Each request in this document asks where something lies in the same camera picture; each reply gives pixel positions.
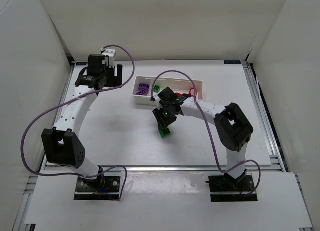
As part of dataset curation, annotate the green square lego brick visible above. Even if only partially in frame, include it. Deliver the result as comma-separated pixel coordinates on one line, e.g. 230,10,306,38
153,85,161,93

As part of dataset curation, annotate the red rounded lego brick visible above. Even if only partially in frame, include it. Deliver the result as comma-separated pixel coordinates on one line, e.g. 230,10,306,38
188,87,197,97

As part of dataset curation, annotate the green small lego brick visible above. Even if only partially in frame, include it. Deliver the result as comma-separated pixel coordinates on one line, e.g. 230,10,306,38
159,127,171,139

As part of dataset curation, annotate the white three-compartment tray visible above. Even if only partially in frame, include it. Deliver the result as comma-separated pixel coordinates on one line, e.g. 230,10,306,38
132,76,204,106

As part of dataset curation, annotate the purple curved lego brick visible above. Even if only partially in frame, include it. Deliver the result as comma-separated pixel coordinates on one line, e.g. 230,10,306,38
138,83,150,91

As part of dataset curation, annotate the purple long lego brick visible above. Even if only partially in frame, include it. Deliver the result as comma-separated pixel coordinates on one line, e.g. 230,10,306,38
136,88,150,96

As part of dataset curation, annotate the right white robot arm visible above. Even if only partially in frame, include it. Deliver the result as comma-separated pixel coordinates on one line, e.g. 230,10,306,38
151,87,254,188

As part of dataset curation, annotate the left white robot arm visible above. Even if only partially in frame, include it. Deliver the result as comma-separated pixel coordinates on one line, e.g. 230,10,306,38
41,49,123,191

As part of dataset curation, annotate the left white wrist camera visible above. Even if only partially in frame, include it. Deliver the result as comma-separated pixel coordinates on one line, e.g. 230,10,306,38
100,48,117,68

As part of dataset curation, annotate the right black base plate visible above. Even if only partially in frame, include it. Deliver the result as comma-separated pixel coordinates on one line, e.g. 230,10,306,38
205,175,258,203

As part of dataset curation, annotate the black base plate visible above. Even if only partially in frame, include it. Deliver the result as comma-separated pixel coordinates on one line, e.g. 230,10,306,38
73,175,121,201
205,175,258,203

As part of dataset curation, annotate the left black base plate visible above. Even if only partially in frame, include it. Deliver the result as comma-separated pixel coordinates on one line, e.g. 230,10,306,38
73,175,121,201

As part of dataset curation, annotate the aluminium frame rail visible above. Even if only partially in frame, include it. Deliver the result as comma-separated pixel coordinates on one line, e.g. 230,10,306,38
43,163,282,173

